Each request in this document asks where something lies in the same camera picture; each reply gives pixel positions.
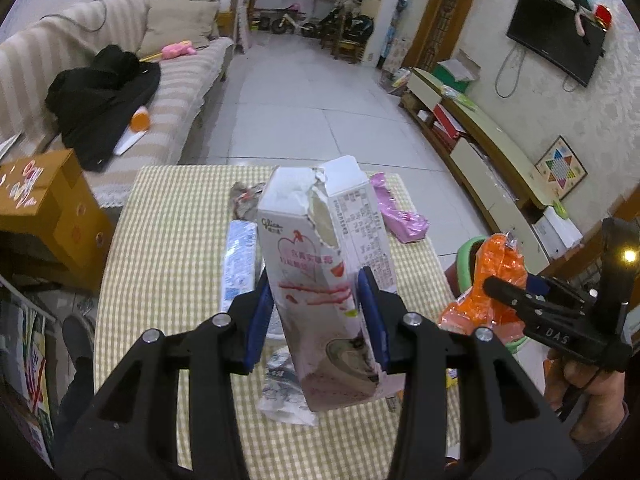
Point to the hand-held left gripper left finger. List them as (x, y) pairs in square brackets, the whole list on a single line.
[(257, 330)]

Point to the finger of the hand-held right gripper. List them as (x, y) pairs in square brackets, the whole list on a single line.
[(505, 292), (537, 284)]

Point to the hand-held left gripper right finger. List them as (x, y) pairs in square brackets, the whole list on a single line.
[(372, 320)]

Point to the orange plastic bag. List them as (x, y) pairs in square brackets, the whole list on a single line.
[(492, 260)]

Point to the green plastic bin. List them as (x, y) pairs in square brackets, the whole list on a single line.
[(467, 255)]

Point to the torn white carton box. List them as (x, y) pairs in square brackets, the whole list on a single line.
[(310, 270)]

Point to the person's right hand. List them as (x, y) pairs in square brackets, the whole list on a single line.
[(605, 400)]

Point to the white storage box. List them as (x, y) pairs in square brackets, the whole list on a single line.
[(560, 230)]

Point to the wooden lattice screen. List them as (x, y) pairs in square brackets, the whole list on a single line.
[(587, 242)]

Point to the blue white plastic wrapper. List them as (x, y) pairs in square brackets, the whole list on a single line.
[(239, 260)]

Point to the small green item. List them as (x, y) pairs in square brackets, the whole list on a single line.
[(560, 210)]

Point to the pink plastic bag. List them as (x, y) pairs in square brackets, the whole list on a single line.
[(400, 217)]

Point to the chinese checkers board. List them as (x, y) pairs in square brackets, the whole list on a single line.
[(561, 167)]

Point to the yellow checked tablecloth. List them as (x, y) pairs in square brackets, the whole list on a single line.
[(175, 240)]

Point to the low wooden television cabinet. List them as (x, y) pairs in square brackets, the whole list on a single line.
[(490, 135)]

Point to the person's grey shoe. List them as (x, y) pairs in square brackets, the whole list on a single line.
[(77, 335)]

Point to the red folder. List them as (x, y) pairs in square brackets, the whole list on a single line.
[(447, 120)]

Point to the green packet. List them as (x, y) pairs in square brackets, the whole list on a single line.
[(457, 96)]

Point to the green box with papers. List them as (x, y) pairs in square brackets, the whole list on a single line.
[(452, 72)]

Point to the white paper sheet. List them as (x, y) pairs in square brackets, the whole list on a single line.
[(127, 144)]

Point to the colourful printed carton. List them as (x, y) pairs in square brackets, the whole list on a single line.
[(27, 385)]

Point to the cardboard box with stickers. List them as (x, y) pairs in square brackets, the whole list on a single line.
[(55, 205)]

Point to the black television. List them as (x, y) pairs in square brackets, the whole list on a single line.
[(555, 37)]

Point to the striped beige sofa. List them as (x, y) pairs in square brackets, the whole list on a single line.
[(190, 90)]

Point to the wooden chair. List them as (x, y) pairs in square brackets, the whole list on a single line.
[(347, 47)]

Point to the black jacket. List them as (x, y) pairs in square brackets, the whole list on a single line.
[(100, 105)]

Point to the pink toy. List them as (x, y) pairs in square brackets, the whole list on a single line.
[(177, 50)]

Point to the black stroller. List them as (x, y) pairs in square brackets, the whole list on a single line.
[(350, 22)]

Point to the white balance bike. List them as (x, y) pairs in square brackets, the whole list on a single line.
[(287, 20)]

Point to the beige cushion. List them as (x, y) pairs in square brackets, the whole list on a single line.
[(175, 22)]

